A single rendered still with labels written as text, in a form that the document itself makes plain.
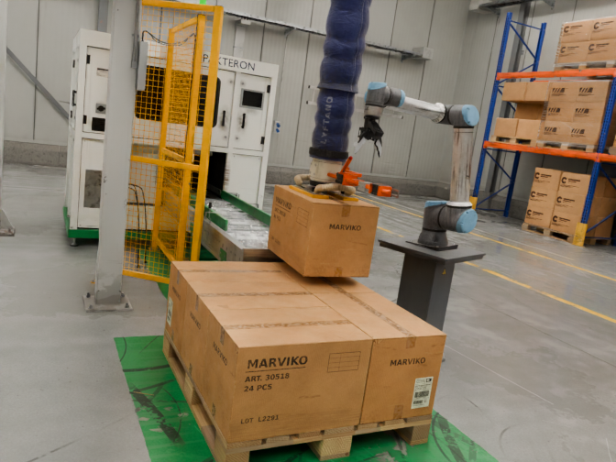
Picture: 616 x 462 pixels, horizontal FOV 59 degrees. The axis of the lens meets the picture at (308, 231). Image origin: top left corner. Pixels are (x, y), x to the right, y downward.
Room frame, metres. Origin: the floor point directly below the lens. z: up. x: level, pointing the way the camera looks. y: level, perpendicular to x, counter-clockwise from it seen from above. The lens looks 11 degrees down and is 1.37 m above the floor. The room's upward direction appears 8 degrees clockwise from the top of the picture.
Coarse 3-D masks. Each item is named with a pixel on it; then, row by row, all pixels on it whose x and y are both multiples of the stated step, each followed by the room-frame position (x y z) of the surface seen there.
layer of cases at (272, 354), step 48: (192, 288) 2.55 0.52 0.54; (240, 288) 2.65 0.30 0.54; (288, 288) 2.76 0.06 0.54; (336, 288) 2.88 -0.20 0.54; (192, 336) 2.47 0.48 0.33; (240, 336) 2.02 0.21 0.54; (288, 336) 2.09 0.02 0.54; (336, 336) 2.16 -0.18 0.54; (384, 336) 2.24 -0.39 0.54; (432, 336) 2.34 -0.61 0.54; (240, 384) 1.94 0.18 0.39; (288, 384) 2.03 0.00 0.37; (336, 384) 2.13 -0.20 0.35; (384, 384) 2.24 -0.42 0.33; (432, 384) 2.36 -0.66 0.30; (240, 432) 1.95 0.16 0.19; (288, 432) 2.04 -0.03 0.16
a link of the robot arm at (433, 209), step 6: (426, 204) 3.38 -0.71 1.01; (432, 204) 3.35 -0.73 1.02; (438, 204) 3.34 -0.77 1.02; (444, 204) 3.34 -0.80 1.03; (426, 210) 3.37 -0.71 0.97; (432, 210) 3.34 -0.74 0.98; (438, 210) 3.32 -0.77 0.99; (426, 216) 3.37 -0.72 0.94; (432, 216) 3.33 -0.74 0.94; (438, 216) 3.29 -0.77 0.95; (426, 222) 3.36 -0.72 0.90; (432, 222) 3.34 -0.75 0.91; (438, 222) 3.30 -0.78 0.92; (432, 228) 3.34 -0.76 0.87; (438, 228) 3.33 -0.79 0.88
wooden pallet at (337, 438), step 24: (168, 336) 2.89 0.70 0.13; (168, 360) 2.85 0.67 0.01; (192, 384) 2.39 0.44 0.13; (192, 408) 2.36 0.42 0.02; (216, 432) 2.04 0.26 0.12; (312, 432) 2.09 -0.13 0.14; (336, 432) 2.14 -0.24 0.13; (360, 432) 2.20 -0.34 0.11; (408, 432) 2.36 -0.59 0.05; (216, 456) 2.01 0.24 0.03; (240, 456) 1.95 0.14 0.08; (336, 456) 2.15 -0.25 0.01
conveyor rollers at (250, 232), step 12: (216, 204) 5.16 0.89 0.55; (228, 204) 5.30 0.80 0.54; (228, 216) 4.65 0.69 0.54; (240, 216) 4.70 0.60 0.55; (252, 216) 4.76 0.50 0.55; (228, 228) 4.10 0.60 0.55; (240, 228) 4.15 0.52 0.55; (252, 228) 4.27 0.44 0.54; (264, 228) 4.32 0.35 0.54; (240, 240) 3.76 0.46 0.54; (252, 240) 3.80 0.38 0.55; (264, 240) 3.84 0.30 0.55
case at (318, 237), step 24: (288, 192) 3.14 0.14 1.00; (288, 216) 3.09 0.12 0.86; (312, 216) 2.81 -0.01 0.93; (336, 216) 2.87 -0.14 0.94; (360, 216) 2.93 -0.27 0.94; (288, 240) 3.05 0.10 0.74; (312, 240) 2.82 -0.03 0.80; (336, 240) 2.88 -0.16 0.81; (360, 240) 2.94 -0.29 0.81; (312, 264) 2.83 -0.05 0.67; (336, 264) 2.89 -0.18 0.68; (360, 264) 2.95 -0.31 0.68
